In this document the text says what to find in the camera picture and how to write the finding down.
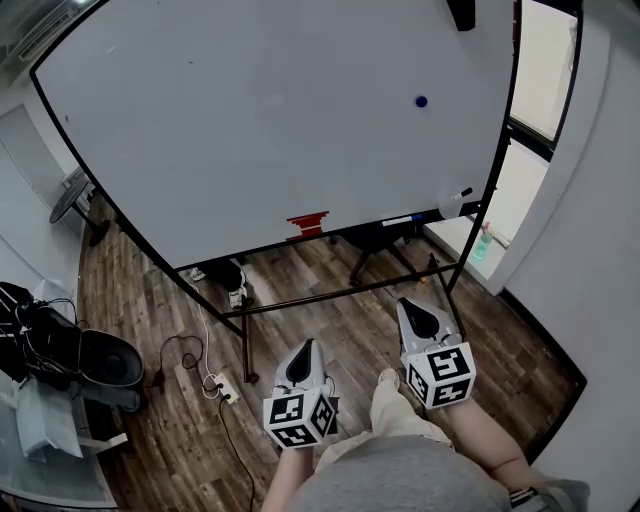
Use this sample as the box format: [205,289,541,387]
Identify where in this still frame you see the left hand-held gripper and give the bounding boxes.
[263,339,339,451]

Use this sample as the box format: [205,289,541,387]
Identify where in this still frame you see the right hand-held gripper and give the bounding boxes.
[396,298,476,410]

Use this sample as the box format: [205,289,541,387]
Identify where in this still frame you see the person's right forearm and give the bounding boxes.
[439,394,539,494]

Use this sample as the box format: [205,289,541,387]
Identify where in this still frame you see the person's left forearm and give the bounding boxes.
[259,444,316,512]

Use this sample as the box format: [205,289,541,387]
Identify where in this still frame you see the white power strip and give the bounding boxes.
[212,372,240,405]

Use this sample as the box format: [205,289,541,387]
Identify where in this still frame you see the black whiteboard stand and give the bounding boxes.
[172,119,516,385]

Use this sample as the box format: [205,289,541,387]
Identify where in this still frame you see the person's beige trousers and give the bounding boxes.
[314,372,454,471]

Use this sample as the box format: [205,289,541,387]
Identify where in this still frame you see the green bottle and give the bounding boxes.
[472,222,496,264]

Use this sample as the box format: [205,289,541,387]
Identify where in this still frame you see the white pen cup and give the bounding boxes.
[438,195,465,220]

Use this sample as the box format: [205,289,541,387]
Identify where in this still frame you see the person's grey shirt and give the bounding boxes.
[289,433,591,512]

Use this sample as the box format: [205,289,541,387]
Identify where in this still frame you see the large whiteboard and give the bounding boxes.
[29,0,524,271]

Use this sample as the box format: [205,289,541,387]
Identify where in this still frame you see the pale plastic bag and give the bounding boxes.
[14,377,84,459]

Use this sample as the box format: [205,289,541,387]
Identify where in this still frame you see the glass top desk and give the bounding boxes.
[0,369,119,512]

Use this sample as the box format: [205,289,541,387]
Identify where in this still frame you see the black floor fan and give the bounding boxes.
[48,174,112,249]

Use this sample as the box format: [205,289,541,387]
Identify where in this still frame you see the black framed window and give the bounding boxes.
[424,0,586,296]

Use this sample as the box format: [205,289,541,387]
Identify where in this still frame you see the black whiteboard eraser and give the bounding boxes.
[446,0,476,32]

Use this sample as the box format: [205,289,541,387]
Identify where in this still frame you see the ceiling air vent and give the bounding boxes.
[17,4,79,64]

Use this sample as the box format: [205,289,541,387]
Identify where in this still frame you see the white power cable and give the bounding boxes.
[189,279,224,401]

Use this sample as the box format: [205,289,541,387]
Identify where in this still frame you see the black power cable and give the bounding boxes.
[149,334,256,512]

